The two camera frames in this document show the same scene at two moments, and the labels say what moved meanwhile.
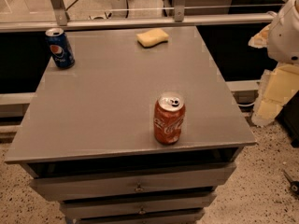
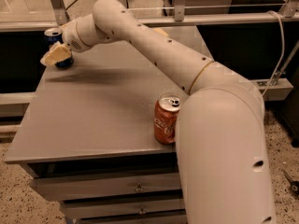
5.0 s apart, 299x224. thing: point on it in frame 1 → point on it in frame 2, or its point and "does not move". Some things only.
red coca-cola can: (168, 118) does not move
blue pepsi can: (62, 53) does not move
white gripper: (284, 37) → (70, 36)
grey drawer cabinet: (87, 137) does not move
